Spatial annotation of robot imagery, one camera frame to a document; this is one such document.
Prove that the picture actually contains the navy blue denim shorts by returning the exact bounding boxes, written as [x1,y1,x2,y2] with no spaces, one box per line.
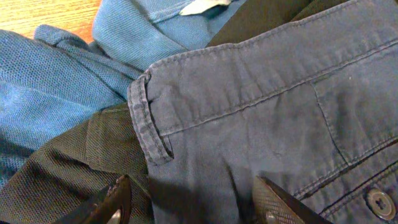
[127,0,397,223]

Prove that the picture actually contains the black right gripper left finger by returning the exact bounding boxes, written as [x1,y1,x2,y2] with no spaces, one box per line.
[53,175,132,224]

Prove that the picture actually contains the blue polo shirt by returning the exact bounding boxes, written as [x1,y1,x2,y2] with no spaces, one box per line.
[1,0,242,185]

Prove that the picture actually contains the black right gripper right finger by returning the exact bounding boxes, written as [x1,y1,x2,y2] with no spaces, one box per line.
[252,176,331,224]

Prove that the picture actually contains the black mesh shirt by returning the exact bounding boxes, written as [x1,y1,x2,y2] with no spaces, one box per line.
[1,103,154,223]

